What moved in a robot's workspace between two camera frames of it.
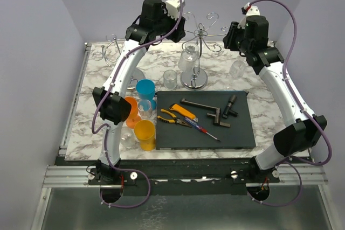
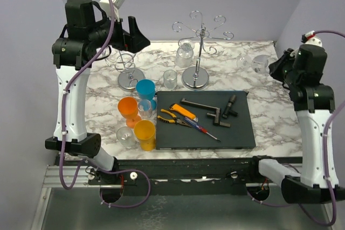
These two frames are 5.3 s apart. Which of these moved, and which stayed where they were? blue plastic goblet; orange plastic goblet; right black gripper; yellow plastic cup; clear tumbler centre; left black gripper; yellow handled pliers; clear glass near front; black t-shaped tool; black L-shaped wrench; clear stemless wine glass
Moved: left black gripper; right black gripper; clear stemless wine glass
Stayed: black L-shaped wrench; orange plastic goblet; clear glass near front; black t-shaped tool; yellow plastic cup; clear tumbler centre; yellow handled pliers; blue plastic goblet
